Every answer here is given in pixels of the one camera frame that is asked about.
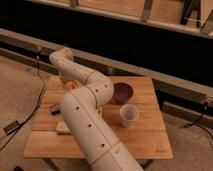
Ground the purple ceramic bowl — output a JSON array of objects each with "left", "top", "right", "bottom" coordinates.
[{"left": 113, "top": 82, "right": 134, "bottom": 103}]

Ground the wooden table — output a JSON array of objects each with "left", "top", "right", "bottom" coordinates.
[{"left": 24, "top": 76, "right": 173, "bottom": 160}]

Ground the beige sponge block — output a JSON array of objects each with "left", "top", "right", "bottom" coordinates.
[{"left": 56, "top": 121, "right": 71, "bottom": 135}]

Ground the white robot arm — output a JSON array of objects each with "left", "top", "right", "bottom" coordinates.
[{"left": 49, "top": 48, "right": 144, "bottom": 171}]

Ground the black power adapter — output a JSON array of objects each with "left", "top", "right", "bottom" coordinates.
[{"left": 4, "top": 121, "right": 20, "bottom": 135}]

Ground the brown black eraser brush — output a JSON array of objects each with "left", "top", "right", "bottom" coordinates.
[{"left": 50, "top": 104, "right": 60, "bottom": 115}]

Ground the black cable right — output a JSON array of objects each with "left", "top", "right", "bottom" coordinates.
[{"left": 183, "top": 101, "right": 213, "bottom": 141}]

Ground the black power cable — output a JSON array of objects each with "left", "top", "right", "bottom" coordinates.
[{"left": 0, "top": 53, "right": 47, "bottom": 152}]

